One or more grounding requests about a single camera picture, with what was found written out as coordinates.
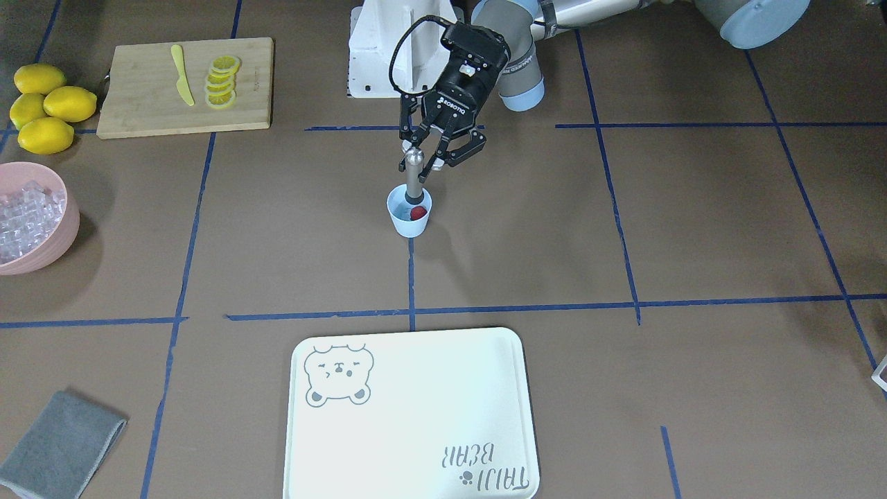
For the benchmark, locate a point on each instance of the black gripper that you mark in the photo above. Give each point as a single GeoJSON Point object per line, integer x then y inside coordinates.
{"type": "Point", "coordinates": [454, 99]}

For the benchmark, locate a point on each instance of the steel muddler with black tip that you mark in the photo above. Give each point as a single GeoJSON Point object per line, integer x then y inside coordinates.
{"type": "Point", "coordinates": [414, 193]}

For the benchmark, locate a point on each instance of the red strawberry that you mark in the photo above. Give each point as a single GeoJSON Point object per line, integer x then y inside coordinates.
{"type": "Point", "coordinates": [417, 212]}

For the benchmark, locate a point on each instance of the clear ice cubes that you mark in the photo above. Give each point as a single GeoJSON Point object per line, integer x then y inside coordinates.
{"type": "Point", "coordinates": [28, 217]}

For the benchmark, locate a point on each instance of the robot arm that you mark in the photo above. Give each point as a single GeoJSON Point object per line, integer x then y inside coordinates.
{"type": "Point", "coordinates": [521, 85]}

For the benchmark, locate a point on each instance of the light blue plastic cup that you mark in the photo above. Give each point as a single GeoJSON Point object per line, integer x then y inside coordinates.
{"type": "Point", "coordinates": [408, 219]}

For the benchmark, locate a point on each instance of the lemon slices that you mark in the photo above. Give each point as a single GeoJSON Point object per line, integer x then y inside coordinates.
{"type": "Point", "coordinates": [220, 82]}

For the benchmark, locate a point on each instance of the yellow plastic knife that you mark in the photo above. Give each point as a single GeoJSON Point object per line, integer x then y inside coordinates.
{"type": "Point", "coordinates": [182, 85]}

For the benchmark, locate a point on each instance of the white bear serving tray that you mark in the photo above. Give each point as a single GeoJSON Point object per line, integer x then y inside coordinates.
{"type": "Point", "coordinates": [428, 414]}

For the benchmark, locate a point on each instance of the bamboo cutting board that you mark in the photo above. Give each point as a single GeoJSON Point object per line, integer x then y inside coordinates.
{"type": "Point", "coordinates": [143, 100]}

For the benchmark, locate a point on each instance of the yellow lemon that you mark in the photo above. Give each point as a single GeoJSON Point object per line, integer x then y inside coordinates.
{"type": "Point", "coordinates": [46, 136]}
{"type": "Point", "coordinates": [26, 109]}
{"type": "Point", "coordinates": [71, 104]}
{"type": "Point", "coordinates": [39, 78]}

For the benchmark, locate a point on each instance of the pink bowl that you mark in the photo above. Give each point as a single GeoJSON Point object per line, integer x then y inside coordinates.
{"type": "Point", "coordinates": [15, 175]}

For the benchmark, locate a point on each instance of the grey folded cloth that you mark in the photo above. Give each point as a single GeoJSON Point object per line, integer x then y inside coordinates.
{"type": "Point", "coordinates": [63, 448]}

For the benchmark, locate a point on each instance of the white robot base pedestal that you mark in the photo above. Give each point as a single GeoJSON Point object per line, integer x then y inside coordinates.
{"type": "Point", "coordinates": [377, 26]}

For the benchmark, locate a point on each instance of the white wire cup rack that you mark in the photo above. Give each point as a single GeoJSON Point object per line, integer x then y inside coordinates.
{"type": "Point", "coordinates": [879, 375]}

